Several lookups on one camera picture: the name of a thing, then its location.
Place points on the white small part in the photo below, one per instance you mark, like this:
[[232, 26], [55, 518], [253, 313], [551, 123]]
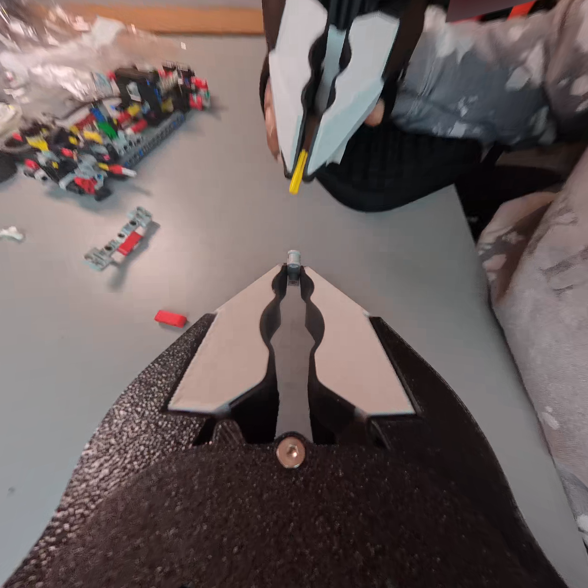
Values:
[[10, 234]]

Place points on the clear plastic bags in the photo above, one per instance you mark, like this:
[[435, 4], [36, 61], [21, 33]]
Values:
[[55, 50]]

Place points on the grey red beam assembly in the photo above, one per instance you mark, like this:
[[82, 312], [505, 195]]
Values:
[[126, 243]]

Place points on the red small brick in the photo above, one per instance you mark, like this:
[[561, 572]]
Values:
[[171, 318]]

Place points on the black toy tire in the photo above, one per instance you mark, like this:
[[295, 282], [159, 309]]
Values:
[[5, 166]]

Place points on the yellow toy axle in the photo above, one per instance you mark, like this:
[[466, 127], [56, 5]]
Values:
[[297, 173]]

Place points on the grey desk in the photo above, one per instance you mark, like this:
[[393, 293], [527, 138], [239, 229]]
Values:
[[220, 257]]

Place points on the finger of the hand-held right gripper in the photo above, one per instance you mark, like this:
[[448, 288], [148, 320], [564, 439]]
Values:
[[363, 92], [289, 92]]

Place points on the wood-edged grey table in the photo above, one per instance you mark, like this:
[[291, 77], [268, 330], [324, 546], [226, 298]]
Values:
[[183, 20]]

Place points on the grey connector piece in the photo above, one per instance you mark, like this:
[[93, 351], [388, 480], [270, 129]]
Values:
[[294, 259]]

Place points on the person's right forearm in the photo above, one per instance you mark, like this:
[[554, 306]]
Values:
[[482, 78]]

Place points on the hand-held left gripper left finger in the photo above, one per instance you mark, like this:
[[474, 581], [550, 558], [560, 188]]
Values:
[[220, 367]]

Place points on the black office chair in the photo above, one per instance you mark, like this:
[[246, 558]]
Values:
[[390, 174]]

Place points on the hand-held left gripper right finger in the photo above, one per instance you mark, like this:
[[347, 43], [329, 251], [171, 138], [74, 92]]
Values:
[[363, 367]]

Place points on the person's grey patterned sweatshirt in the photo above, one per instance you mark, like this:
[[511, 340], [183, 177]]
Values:
[[542, 298]]

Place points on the toy car chassis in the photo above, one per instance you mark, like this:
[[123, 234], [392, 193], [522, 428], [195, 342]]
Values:
[[115, 124]]

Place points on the person's right hand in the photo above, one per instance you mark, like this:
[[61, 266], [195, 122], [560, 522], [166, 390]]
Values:
[[272, 124]]

